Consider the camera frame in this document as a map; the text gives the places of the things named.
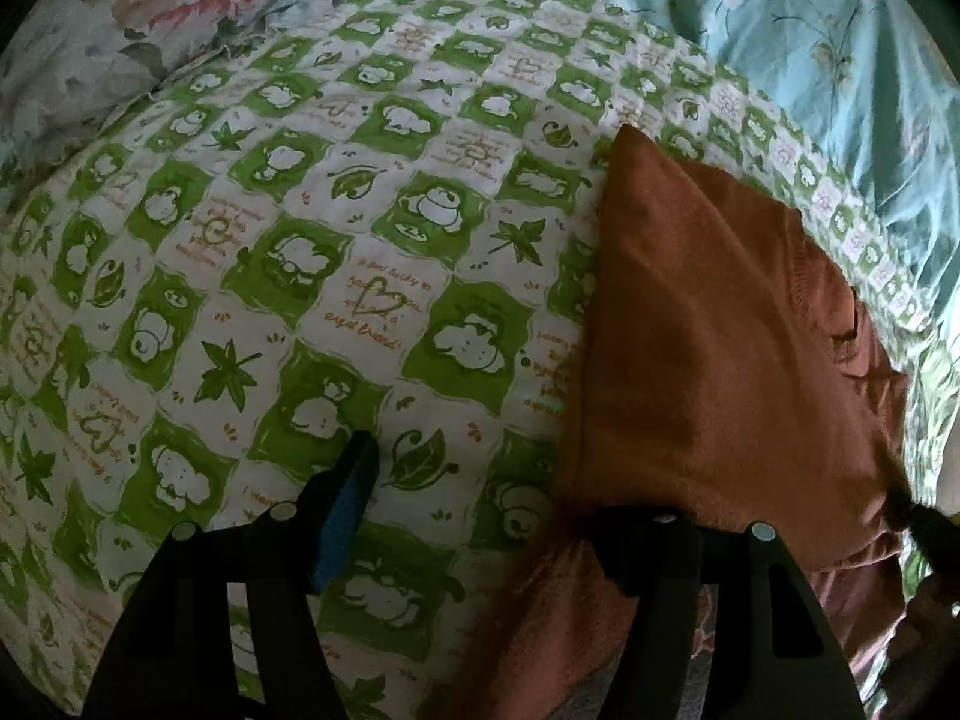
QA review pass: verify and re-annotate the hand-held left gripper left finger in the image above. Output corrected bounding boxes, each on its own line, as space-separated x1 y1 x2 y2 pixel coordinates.
81 430 381 720

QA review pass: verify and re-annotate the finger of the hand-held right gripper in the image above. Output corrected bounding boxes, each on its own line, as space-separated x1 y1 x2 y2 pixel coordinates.
885 490 960 565

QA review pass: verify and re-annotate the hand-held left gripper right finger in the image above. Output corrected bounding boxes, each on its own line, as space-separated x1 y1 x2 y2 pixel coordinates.
591 505 868 720

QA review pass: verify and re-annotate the teal floral bed sheet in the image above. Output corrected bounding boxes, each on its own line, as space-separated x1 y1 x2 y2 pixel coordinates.
450 0 960 361

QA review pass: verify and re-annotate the floral pink grey pillow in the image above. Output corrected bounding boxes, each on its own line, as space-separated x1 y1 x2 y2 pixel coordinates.
0 0 451 188

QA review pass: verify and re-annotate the orange knit garment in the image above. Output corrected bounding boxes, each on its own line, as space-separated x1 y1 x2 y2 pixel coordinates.
456 123 913 720

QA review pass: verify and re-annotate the green white checked printed blanket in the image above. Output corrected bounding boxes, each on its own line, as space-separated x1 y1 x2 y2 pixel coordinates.
0 0 938 720

